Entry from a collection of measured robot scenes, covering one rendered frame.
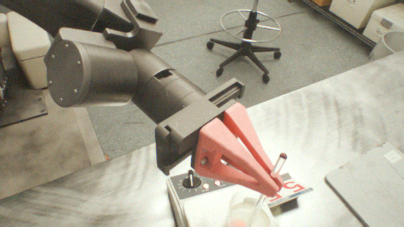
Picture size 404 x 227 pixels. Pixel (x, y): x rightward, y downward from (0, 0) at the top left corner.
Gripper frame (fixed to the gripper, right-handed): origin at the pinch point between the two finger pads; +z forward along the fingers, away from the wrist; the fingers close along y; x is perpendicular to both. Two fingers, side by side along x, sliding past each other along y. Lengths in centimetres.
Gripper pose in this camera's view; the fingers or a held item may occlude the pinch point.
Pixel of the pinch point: (271, 184)
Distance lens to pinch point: 25.6
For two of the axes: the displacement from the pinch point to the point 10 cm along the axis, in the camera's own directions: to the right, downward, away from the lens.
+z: 6.9, 5.6, -4.5
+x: -0.8, 6.8, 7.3
